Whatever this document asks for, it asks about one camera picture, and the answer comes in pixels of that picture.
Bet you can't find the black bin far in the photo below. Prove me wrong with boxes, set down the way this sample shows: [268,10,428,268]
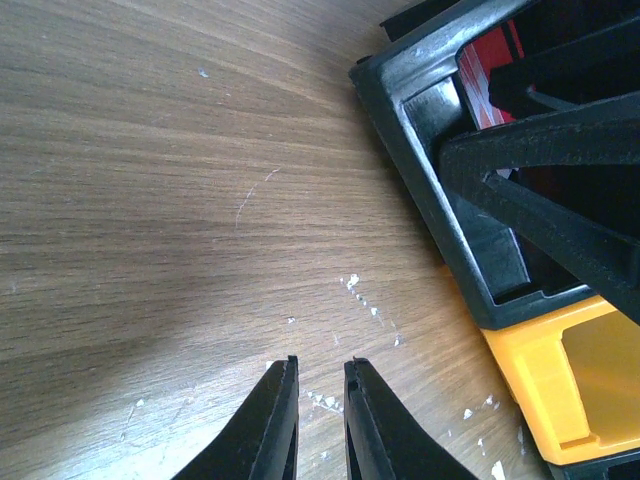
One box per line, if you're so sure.
[350,1,639,330]

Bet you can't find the orange bin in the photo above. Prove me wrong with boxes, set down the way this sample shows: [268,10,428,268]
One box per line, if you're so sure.
[482,296,639,466]

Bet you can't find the black bin near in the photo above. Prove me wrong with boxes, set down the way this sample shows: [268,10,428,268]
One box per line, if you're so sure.
[548,449,640,480]

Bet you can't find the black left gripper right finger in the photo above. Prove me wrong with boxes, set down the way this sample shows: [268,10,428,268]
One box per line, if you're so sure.
[344,358,475,479]

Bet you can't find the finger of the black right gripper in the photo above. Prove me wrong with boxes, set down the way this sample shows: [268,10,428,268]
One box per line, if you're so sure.
[488,12,639,119]
[439,93,639,321]

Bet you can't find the white red card in bin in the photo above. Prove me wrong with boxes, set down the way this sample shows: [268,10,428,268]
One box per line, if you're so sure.
[455,19,526,181]

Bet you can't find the black bin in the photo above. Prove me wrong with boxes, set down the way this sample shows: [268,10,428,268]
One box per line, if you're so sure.
[548,449,640,480]
[350,1,639,330]

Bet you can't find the white debris pile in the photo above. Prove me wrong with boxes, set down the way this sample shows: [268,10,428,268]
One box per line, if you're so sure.
[119,272,527,480]

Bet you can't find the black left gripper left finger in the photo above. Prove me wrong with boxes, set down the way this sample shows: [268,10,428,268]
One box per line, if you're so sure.
[174,356,299,479]

